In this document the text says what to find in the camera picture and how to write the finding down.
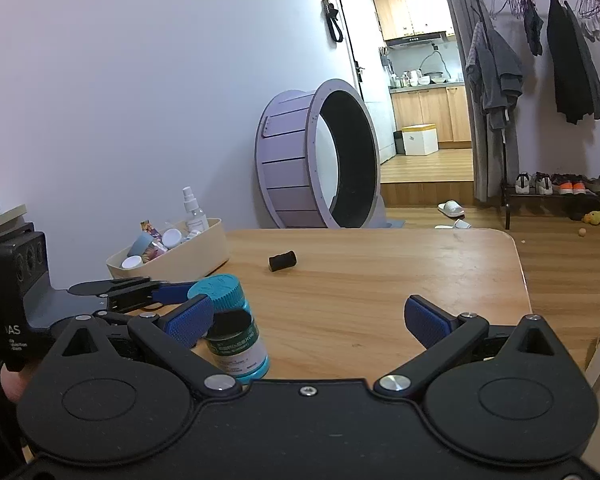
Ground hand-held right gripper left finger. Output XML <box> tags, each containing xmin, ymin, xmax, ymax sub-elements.
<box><xmin>54</xmin><ymin>293</ymin><xmax>244</xmax><ymax>403</ymax></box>

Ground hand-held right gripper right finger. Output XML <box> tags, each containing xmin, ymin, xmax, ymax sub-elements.
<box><xmin>372</xmin><ymin>295</ymin><xmax>565</xmax><ymax>403</ymax></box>

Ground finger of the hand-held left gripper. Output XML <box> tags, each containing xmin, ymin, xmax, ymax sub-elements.
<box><xmin>68</xmin><ymin>278</ymin><xmax>199</xmax><ymax>312</ymax></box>
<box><xmin>207</xmin><ymin>309</ymin><xmax>254</xmax><ymax>337</ymax></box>

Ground large teal bottle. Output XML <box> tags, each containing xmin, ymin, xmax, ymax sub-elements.
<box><xmin>186</xmin><ymin>274</ymin><xmax>271</xmax><ymax>380</ymax></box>

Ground cream plastic container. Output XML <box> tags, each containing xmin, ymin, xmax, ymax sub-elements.
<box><xmin>106</xmin><ymin>217</ymin><xmax>230</xmax><ymax>285</ymax></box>

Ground blue-lid cotton swab jar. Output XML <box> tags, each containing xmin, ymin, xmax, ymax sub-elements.
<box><xmin>126</xmin><ymin>231</ymin><xmax>168</xmax><ymax>261</ymax></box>

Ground clear spray bottle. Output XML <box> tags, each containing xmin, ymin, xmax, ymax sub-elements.
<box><xmin>181</xmin><ymin>186</ymin><xmax>210</xmax><ymax>233</ymax></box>

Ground person's left hand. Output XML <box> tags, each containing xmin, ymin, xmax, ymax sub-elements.
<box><xmin>0</xmin><ymin>360</ymin><xmax>29</xmax><ymax>404</ymax></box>

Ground beige shelf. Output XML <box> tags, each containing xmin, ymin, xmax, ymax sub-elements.
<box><xmin>0</xmin><ymin>204</ymin><xmax>28</xmax><ymax>238</ymax></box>

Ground small black cylinder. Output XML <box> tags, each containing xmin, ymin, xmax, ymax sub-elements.
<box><xmin>268</xmin><ymin>250</ymin><xmax>298</xmax><ymax>273</ymax></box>

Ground black clothes rack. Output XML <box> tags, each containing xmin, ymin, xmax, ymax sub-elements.
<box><xmin>472</xmin><ymin>0</ymin><xmax>600</xmax><ymax>231</ymax></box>

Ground grey curtain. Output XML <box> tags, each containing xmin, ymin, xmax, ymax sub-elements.
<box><xmin>437</xmin><ymin>0</ymin><xmax>521</xmax><ymax>203</ymax></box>

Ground purple cat exercise wheel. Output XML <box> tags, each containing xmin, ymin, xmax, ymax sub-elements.
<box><xmin>254</xmin><ymin>78</ymin><xmax>406</xmax><ymax>231</ymax></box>

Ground row of shoes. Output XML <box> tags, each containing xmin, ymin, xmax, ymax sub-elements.
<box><xmin>514</xmin><ymin>171</ymin><xmax>600</xmax><ymax>196</ymax></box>

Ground white foam box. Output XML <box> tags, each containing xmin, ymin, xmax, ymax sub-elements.
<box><xmin>401</xmin><ymin>123</ymin><xmax>439</xmax><ymax>157</ymax></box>

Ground wooden kitchen base cabinet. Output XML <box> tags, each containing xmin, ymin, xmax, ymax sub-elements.
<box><xmin>390</xmin><ymin>85</ymin><xmax>473</xmax><ymax>143</ymax></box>

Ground white door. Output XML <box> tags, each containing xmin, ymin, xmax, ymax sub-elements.
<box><xmin>327</xmin><ymin>0</ymin><xmax>397</xmax><ymax>166</ymax></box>

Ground pile of white dishes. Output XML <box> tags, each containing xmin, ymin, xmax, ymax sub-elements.
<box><xmin>392</xmin><ymin>70</ymin><xmax>451</xmax><ymax>88</ymax></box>

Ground grey hanging clothes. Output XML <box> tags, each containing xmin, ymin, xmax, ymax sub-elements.
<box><xmin>464</xmin><ymin>20</ymin><xmax>525</xmax><ymax>131</ymax></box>

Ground kitchen range hood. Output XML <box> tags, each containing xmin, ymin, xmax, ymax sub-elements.
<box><xmin>384</xmin><ymin>31</ymin><xmax>448</xmax><ymax>48</ymax></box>

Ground black hanging coat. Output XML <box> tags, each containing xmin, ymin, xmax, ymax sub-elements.
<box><xmin>546</xmin><ymin>0</ymin><xmax>600</xmax><ymax>126</ymax></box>

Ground dark grey hanging shorts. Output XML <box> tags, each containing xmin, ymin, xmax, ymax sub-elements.
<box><xmin>522</xmin><ymin>0</ymin><xmax>546</xmax><ymax>57</ymax></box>

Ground row of pink hangers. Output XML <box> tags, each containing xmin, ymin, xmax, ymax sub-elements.
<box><xmin>490</xmin><ymin>0</ymin><xmax>600</xmax><ymax>43</ymax></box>

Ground black hanging strap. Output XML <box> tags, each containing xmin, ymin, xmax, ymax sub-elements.
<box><xmin>322</xmin><ymin>0</ymin><xmax>345</xmax><ymax>43</ymax></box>

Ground wooden wall cabinet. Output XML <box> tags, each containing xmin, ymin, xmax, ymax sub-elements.
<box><xmin>371</xmin><ymin>0</ymin><xmax>456</xmax><ymax>41</ymax></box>

